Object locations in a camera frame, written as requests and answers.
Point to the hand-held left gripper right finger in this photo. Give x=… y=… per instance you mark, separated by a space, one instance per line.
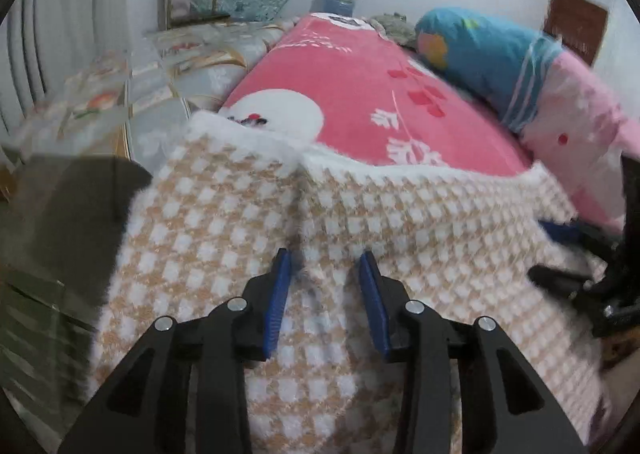
x=375 y=299

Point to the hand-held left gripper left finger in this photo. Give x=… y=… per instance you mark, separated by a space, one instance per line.
x=277 y=299

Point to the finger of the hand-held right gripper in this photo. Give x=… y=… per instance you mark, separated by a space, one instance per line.
x=560 y=231
x=560 y=279

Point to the beige white checked knit cardigan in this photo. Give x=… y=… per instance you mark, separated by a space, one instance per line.
x=200 y=234

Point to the pink white quilt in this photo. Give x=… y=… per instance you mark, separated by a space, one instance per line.
x=580 y=124

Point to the blue patterned pillow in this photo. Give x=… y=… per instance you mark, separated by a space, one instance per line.
x=480 y=54

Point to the brown door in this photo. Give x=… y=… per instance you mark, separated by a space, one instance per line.
x=575 y=24

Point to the pink fleece blanket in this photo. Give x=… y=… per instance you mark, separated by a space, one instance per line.
x=360 y=79

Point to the olive patterned cloth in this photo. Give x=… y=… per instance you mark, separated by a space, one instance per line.
x=395 y=27

